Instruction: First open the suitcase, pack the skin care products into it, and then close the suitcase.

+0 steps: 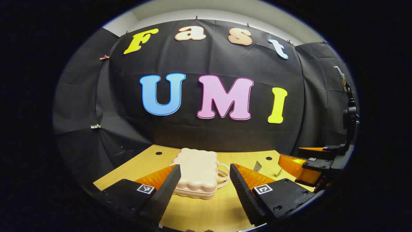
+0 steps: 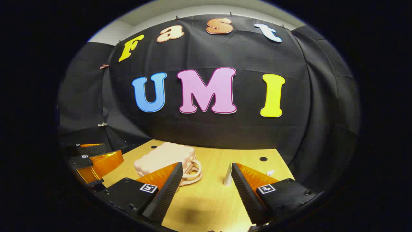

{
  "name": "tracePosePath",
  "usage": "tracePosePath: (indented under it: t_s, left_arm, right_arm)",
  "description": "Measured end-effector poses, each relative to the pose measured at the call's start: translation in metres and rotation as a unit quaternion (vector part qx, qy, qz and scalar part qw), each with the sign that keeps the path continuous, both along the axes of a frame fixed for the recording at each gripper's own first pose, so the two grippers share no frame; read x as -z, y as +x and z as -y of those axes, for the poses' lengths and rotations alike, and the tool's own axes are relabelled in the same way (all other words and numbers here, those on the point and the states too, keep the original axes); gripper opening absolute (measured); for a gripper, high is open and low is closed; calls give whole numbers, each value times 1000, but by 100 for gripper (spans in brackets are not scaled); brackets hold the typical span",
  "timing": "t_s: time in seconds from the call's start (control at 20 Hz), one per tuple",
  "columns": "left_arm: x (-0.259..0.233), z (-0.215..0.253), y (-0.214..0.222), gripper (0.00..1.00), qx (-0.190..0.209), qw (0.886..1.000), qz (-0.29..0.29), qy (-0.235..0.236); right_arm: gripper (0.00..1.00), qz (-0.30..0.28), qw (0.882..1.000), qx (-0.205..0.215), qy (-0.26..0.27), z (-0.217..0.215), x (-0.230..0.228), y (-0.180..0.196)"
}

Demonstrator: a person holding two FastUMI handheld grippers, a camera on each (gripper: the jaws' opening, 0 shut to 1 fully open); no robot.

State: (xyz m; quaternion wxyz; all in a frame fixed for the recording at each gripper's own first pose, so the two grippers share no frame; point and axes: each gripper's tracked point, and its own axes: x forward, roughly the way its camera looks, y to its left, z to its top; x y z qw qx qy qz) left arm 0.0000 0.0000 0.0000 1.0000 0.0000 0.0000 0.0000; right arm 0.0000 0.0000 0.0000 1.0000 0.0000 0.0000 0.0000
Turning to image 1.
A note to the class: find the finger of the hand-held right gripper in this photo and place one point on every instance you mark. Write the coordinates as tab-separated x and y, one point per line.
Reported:
325	152
317	165

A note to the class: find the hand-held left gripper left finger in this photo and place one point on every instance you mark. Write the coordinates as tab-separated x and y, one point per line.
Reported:
167	190

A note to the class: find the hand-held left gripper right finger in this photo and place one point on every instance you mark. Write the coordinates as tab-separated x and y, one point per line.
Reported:
244	193

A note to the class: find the pale pink suitcase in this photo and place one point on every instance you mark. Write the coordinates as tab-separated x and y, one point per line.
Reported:
196	172

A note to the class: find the silver metal clip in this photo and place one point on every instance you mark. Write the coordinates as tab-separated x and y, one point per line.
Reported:
95	126

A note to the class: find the black backdrop cloth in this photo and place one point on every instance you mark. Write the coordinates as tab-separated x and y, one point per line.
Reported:
209	64

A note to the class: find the brown clip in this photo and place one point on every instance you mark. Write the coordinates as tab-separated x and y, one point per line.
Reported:
104	57

